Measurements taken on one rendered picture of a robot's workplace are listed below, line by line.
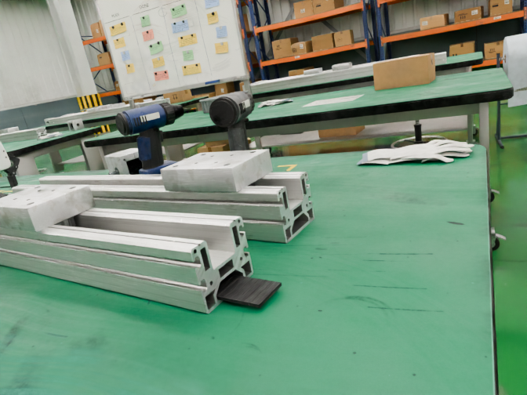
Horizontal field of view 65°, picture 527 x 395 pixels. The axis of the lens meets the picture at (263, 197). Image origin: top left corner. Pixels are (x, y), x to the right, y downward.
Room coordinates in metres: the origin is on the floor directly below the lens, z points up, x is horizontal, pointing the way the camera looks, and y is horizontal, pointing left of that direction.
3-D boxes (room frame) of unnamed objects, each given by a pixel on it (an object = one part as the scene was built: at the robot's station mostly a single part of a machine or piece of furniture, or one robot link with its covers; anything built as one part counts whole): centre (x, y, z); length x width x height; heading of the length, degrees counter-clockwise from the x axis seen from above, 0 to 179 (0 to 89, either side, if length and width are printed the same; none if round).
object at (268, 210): (0.86, 0.27, 0.82); 0.80 x 0.10 x 0.09; 54
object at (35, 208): (0.70, 0.39, 0.87); 0.16 x 0.11 x 0.07; 54
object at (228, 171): (0.71, 0.07, 0.87); 0.16 x 0.11 x 0.07; 54
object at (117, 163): (1.21, 0.38, 0.83); 0.11 x 0.10 x 0.10; 131
